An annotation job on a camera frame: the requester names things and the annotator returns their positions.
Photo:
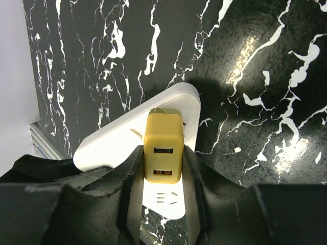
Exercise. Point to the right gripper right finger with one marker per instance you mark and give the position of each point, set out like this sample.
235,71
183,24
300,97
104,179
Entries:
219,211

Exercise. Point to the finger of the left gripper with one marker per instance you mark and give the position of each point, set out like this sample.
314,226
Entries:
91,180

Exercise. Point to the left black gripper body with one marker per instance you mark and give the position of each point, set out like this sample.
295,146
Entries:
31,169

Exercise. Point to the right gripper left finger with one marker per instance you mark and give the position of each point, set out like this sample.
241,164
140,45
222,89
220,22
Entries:
33,214

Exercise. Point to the white triangular socket adapter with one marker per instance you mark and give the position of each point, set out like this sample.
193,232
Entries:
112,144

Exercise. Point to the yellow USB charger plug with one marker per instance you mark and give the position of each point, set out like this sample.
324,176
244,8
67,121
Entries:
163,146

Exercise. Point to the aluminium frame rail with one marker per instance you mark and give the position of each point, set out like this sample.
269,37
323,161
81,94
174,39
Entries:
43,147

